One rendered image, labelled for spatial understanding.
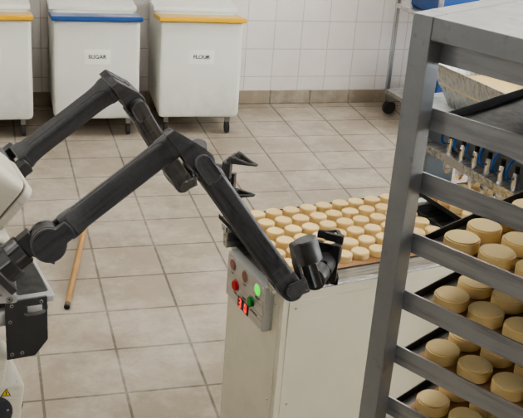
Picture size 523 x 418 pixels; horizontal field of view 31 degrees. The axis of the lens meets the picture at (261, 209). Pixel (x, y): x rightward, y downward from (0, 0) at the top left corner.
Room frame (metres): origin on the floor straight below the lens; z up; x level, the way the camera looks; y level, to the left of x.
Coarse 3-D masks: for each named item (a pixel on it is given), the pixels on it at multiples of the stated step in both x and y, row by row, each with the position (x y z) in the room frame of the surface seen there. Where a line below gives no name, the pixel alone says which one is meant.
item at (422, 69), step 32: (416, 32) 1.19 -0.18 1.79; (416, 64) 1.18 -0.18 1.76; (416, 96) 1.18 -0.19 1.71; (416, 128) 1.17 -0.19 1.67; (416, 160) 1.18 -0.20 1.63; (416, 192) 1.19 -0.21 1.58; (384, 256) 1.19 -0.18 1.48; (384, 288) 1.18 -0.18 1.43; (384, 320) 1.18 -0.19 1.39; (384, 352) 1.17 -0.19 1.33; (384, 384) 1.18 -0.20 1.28; (384, 416) 1.19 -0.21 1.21
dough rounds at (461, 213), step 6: (474, 186) 2.92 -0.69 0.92; (486, 192) 2.87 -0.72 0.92; (492, 192) 2.87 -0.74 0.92; (432, 198) 2.83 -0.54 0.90; (504, 198) 2.83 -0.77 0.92; (444, 204) 2.78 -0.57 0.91; (450, 210) 2.74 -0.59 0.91; (456, 210) 2.72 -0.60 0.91; (462, 210) 2.72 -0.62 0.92; (462, 216) 2.68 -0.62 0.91
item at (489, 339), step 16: (416, 304) 1.18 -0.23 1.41; (432, 304) 1.16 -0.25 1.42; (432, 320) 1.16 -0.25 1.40; (448, 320) 1.14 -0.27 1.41; (464, 320) 1.13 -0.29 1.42; (464, 336) 1.13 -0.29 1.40; (480, 336) 1.11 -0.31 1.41; (496, 336) 1.10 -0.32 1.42; (496, 352) 1.09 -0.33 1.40; (512, 352) 1.08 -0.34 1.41
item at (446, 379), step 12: (396, 348) 1.20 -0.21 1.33; (396, 360) 1.19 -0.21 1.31; (408, 360) 1.18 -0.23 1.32; (420, 360) 1.17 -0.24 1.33; (420, 372) 1.17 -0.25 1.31; (432, 372) 1.15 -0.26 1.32; (444, 372) 1.14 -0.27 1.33; (444, 384) 1.14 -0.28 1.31; (456, 384) 1.13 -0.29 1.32; (468, 384) 1.11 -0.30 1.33; (468, 396) 1.11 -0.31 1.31; (480, 396) 1.10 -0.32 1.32; (492, 396) 1.09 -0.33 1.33; (492, 408) 1.09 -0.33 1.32; (504, 408) 1.07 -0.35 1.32; (516, 408) 1.06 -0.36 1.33
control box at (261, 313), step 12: (228, 252) 2.47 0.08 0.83; (240, 252) 2.46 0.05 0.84; (228, 264) 2.46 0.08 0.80; (240, 264) 2.40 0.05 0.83; (252, 264) 2.40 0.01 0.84; (228, 276) 2.46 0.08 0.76; (240, 276) 2.39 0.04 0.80; (252, 276) 2.33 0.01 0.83; (264, 276) 2.33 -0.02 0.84; (228, 288) 2.45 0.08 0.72; (240, 288) 2.39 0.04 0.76; (252, 288) 2.32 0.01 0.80; (264, 288) 2.27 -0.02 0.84; (240, 300) 2.38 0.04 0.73; (264, 300) 2.26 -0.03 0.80; (252, 312) 2.31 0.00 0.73; (264, 312) 2.26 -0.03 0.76; (264, 324) 2.26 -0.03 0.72
